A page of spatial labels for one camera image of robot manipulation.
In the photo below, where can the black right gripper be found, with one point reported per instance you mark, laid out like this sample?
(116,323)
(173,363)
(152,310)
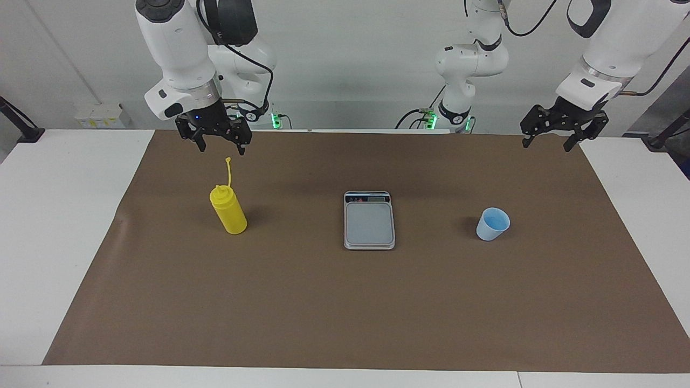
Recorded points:
(215,123)

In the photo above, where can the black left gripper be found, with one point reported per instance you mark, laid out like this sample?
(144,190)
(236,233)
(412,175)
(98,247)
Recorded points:
(566,116)

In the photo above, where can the yellow squeeze bottle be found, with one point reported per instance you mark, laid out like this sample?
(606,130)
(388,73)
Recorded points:
(229,213)

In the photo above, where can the light blue plastic cup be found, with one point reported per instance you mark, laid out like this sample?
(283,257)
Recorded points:
(491,226)

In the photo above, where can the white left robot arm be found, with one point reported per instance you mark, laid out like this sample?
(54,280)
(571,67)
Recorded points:
(614,48)

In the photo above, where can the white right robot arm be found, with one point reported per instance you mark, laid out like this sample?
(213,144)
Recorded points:
(178,48)

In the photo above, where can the silver digital kitchen scale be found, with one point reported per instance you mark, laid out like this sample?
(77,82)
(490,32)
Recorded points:
(369,223)

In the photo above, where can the black stand leg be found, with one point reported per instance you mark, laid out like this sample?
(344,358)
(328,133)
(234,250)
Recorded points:
(24,129)
(668,132)

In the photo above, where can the brown paper table mat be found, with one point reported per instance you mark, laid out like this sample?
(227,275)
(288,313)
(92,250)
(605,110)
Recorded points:
(323,312)

